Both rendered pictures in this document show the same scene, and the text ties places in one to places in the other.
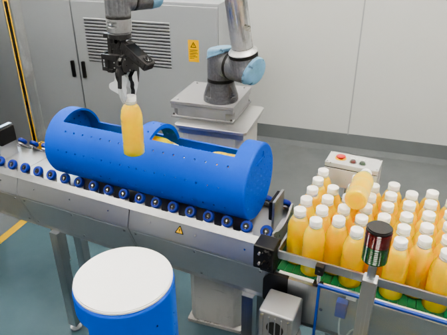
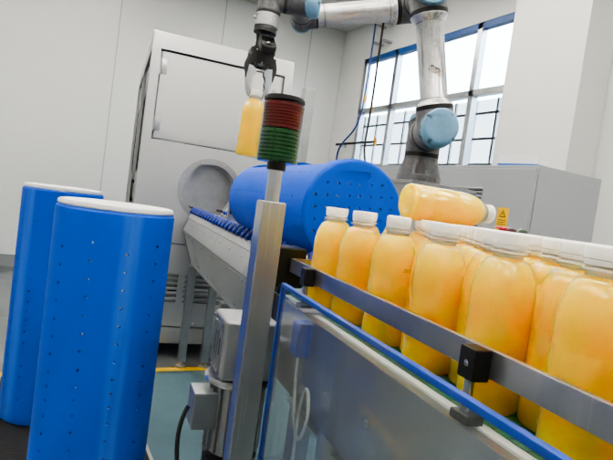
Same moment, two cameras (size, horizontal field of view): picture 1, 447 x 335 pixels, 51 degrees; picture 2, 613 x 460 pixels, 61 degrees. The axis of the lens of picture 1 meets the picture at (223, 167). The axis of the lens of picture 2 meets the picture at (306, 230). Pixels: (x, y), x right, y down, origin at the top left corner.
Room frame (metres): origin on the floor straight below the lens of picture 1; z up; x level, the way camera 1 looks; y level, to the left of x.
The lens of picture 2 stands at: (0.40, -0.98, 1.10)
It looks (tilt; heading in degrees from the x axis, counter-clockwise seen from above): 3 degrees down; 43
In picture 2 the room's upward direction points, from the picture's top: 8 degrees clockwise
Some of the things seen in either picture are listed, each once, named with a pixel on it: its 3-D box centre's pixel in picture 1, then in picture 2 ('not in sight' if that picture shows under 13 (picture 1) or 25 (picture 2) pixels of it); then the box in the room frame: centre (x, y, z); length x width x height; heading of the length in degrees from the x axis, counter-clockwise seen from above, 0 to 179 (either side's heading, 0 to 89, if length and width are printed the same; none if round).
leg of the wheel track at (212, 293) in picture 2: not in sight; (209, 318); (2.37, 1.61, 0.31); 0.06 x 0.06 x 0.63; 64
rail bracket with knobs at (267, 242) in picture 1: (267, 253); (286, 268); (1.24, -0.14, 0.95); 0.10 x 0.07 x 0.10; 154
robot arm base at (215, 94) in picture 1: (221, 88); (419, 168); (1.96, 0.01, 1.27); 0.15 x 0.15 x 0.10
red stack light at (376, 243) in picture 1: (378, 236); (283, 117); (0.95, -0.38, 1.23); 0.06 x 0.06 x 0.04
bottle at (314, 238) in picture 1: (312, 247); (328, 260); (1.21, -0.28, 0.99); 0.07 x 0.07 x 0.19
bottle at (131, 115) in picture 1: (132, 127); (251, 125); (1.44, 0.30, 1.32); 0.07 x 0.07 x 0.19
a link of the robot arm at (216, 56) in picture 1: (221, 61); (425, 133); (1.96, 0.00, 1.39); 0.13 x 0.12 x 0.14; 46
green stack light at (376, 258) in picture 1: (375, 251); (278, 146); (0.95, -0.38, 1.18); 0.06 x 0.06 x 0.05
